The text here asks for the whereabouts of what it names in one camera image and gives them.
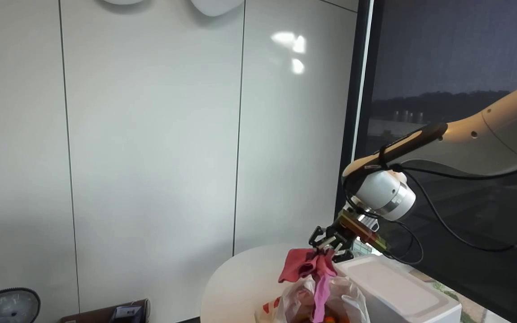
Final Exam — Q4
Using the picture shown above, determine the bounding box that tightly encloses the pink cloth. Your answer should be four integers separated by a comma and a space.
278, 248, 338, 323

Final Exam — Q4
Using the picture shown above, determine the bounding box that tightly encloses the window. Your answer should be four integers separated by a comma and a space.
335, 0, 517, 323

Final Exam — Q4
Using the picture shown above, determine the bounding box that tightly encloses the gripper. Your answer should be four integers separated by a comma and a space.
308, 223, 357, 264

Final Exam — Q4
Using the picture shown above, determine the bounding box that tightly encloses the white rectangular box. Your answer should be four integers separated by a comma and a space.
334, 254, 462, 323

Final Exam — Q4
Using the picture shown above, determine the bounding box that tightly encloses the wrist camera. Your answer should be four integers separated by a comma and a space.
337, 210, 390, 254

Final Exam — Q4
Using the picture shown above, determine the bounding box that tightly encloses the round grey fan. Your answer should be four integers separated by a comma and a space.
0, 288, 42, 323

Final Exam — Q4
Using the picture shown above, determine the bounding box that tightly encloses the small dark device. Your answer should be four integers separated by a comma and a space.
110, 305, 145, 323

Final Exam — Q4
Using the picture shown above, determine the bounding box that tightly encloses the clear plastic bag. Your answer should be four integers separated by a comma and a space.
256, 275, 372, 323

